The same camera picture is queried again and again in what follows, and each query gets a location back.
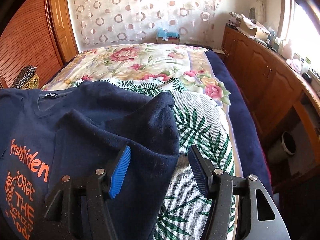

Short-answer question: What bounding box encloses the navy circle pattern garment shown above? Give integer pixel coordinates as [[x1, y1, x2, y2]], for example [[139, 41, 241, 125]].
[[11, 65, 36, 89]]

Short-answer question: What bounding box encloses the palm leaf print blanket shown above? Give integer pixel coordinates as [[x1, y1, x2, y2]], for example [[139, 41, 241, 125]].
[[71, 81, 235, 239]]

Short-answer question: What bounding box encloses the blue tissue box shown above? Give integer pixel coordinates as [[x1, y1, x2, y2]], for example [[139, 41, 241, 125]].
[[156, 28, 180, 44]]

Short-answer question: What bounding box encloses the navy blue printed t-shirt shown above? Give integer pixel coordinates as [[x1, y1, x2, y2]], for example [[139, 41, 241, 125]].
[[1, 81, 179, 239]]

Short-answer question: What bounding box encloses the wooden wardrobe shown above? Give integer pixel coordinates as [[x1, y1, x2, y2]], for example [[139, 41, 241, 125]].
[[1, 0, 79, 88]]

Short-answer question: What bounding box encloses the mustard patterned garment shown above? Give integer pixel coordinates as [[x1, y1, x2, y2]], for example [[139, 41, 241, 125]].
[[22, 74, 39, 89]]

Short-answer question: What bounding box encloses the floral quilt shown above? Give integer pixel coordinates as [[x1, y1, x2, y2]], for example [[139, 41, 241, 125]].
[[42, 43, 231, 105]]

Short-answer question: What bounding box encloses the open cardboard box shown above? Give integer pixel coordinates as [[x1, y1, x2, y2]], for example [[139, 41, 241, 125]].
[[240, 14, 270, 41]]

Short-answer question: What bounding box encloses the navy blue bed cover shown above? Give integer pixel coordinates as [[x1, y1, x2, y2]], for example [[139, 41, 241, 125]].
[[206, 50, 273, 196]]

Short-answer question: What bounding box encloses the circle pattern sheer curtain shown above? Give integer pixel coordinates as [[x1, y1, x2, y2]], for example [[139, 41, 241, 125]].
[[68, 0, 221, 50]]

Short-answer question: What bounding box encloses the long wooden cabinet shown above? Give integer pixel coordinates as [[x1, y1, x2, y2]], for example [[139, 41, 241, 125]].
[[221, 24, 320, 173]]

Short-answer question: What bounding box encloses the dark bucket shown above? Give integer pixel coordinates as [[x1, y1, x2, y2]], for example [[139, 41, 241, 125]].
[[267, 131, 297, 164]]

